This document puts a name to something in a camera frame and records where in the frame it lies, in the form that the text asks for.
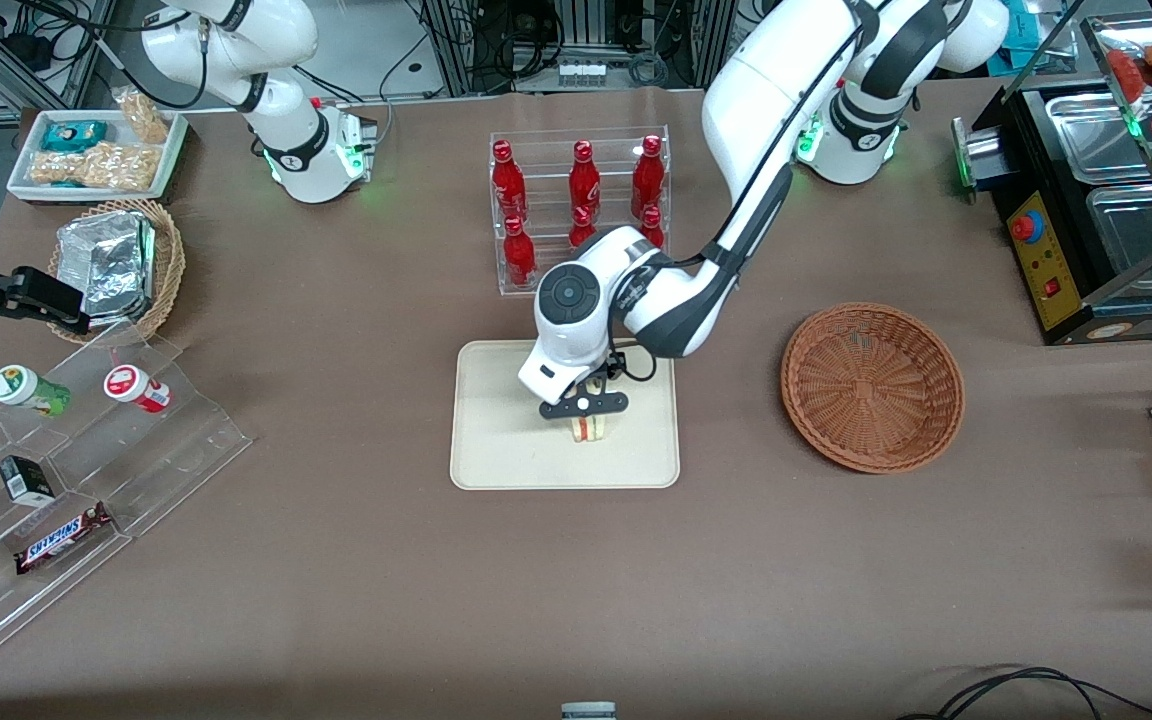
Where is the beige plastic tray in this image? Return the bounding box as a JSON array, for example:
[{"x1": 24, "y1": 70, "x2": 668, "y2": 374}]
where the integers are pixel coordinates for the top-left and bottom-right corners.
[{"x1": 450, "y1": 340, "x2": 681, "y2": 491}]

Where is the light wicker basket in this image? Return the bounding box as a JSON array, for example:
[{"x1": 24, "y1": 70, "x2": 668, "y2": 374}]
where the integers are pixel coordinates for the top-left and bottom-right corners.
[{"x1": 48, "y1": 198, "x2": 186, "y2": 346}]

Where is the white rectangular snack tray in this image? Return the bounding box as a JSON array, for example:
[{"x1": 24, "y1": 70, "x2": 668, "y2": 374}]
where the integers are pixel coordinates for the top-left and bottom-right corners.
[{"x1": 8, "y1": 108, "x2": 189, "y2": 204}]

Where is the brown round wicker basket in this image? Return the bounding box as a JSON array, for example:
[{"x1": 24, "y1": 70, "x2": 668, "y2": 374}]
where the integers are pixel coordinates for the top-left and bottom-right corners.
[{"x1": 781, "y1": 302, "x2": 965, "y2": 474}]

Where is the aluminium foil container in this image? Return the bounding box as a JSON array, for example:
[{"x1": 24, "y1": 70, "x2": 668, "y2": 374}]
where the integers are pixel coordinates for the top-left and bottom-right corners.
[{"x1": 56, "y1": 213, "x2": 157, "y2": 319}]

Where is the green lidded snack cup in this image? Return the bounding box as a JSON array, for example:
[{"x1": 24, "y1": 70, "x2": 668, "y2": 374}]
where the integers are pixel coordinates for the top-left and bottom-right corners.
[{"x1": 0, "y1": 365, "x2": 71, "y2": 417}]

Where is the red lidded snack cup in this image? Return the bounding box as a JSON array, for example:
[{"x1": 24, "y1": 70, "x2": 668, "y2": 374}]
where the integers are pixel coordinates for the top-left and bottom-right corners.
[{"x1": 103, "y1": 365, "x2": 172, "y2": 413}]

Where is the clear nut snack bag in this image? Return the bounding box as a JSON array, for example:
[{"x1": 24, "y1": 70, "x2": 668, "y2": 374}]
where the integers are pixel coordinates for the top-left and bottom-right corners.
[
  {"x1": 76, "y1": 143, "x2": 162, "y2": 191},
  {"x1": 114, "y1": 88, "x2": 172, "y2": 144},
  {"x1": 29, "y1": 150, "x2": 85, "y2": 187}
]

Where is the clear acrylic bottle rack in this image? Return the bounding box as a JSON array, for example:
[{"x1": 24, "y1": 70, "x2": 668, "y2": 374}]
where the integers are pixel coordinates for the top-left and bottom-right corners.
[{"x1": 489, "y1": 126, "x2": 670, "y2": 297}]

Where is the teal snack packet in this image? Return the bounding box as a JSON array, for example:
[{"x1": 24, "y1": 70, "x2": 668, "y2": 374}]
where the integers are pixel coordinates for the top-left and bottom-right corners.
[{"x1": 43, "y1": 120, "x2": 109, "y2": 153}]

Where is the small black box with barcode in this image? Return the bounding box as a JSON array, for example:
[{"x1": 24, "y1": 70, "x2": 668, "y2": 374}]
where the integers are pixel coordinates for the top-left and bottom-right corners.
[{"x1": 0, "y1": 455, "x2": 57, "y2": 506}]

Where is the clear acrylic stepped display shelf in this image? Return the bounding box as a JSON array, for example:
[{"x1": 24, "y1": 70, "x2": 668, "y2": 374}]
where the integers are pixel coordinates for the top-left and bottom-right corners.
[{"x1": 0, "y1": 322, "x2": 255, "y2": 676}]

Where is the black power adapter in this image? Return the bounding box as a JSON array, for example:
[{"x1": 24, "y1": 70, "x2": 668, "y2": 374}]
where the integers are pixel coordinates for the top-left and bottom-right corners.
[{"x1": 4, "y1": 33, "x2": 53, "y2": 71}]

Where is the Snickers chocolate bar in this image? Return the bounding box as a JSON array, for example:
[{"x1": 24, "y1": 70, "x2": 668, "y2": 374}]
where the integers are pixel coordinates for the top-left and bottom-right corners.
[{"x1": 14, "y1": 503, "x2": 114, "y2": 575}]

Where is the silver cylinder with green light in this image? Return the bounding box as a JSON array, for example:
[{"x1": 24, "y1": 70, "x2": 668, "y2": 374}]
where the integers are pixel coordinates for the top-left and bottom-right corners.
[{"x1": 951, "y1": 115, "x2": 1005, "y2": 191}]

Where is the black food warmer machine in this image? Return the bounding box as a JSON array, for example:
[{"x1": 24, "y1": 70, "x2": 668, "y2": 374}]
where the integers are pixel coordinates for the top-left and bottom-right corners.
[{"x1": 951, "y1": 15, "x2": 1152, "y2": 346}]

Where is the steel food pan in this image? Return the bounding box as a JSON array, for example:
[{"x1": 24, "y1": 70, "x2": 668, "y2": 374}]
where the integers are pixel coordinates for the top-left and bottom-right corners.
[
  {"x1": 1046, "y1": 95, "x2": 1152, "y2": 186},
  {"x1": 1086, "y1": 185, "x2": 1152, "y2": 293}
]

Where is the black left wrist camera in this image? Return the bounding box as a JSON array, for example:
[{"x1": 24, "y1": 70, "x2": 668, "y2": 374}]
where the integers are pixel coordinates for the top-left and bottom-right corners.
[{"x1": 591, "y1": 352, "x2": 631, "y2": 396}]

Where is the black floor cable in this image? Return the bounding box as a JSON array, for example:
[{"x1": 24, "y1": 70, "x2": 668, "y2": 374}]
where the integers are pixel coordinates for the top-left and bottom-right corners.
[{"x1": 896, "y1": 665, "x2": 1152, "y2": 720}]

